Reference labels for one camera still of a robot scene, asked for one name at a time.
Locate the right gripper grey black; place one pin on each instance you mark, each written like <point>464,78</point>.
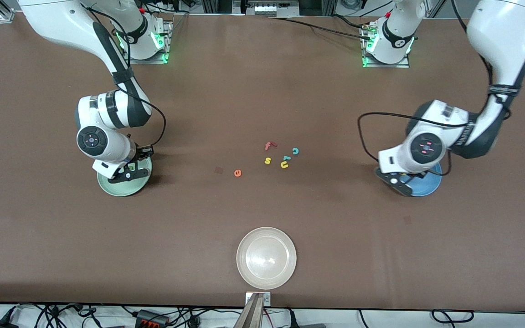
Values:
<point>138,155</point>

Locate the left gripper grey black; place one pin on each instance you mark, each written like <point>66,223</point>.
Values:
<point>418,175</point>

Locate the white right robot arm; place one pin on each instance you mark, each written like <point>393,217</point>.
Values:
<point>62,18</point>

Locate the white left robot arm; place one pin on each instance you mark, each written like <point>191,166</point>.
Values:
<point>499,32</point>

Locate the pale green plate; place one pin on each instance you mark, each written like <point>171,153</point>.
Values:
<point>126,189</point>

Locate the blue plate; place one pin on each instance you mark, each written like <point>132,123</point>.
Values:
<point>429,184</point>

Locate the red foam letter f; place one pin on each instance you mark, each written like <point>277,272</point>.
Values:
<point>268,146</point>

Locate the white plate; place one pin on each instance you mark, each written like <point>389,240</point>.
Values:
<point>253,241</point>

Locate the black and red power strip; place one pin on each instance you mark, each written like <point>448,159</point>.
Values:
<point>151,317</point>

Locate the brown table cover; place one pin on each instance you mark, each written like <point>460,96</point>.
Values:
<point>262,91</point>

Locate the grey control box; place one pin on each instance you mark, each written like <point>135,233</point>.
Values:
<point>267,9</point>

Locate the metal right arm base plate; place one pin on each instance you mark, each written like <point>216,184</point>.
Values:
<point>144,61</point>

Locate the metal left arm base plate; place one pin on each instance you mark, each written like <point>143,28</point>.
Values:
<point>385,65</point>

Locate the small metal mast bracket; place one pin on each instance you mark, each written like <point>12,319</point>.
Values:
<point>267,299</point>

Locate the aluminium camera mast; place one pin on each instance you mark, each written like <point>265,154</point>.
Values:
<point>251,316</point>

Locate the aluminium frame profile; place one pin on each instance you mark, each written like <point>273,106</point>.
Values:
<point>212,5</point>

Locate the aluminium frame post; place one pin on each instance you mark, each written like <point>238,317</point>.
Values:
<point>5,11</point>

